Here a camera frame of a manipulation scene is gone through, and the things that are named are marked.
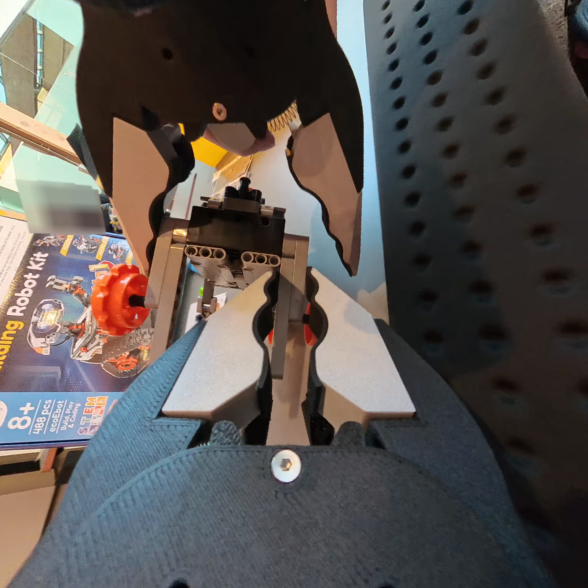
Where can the dark perforated panel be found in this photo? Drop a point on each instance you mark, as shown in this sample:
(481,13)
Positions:
(459,183)

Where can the yellow plastic bin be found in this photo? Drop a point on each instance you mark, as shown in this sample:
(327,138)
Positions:
(204,156)

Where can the blue robot kit box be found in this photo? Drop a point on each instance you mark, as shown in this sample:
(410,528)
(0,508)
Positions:
(46,367)

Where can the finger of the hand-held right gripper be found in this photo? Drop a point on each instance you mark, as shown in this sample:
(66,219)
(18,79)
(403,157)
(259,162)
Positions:
(335,183)
(135,174)

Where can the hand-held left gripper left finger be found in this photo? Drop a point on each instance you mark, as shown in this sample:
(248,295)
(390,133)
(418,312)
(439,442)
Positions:
(216,367)

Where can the grey toy robot model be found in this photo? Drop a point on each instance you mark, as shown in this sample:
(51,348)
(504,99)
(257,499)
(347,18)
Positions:
(234,229)

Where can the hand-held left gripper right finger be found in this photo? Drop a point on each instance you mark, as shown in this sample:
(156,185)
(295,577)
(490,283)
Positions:
(367,367)

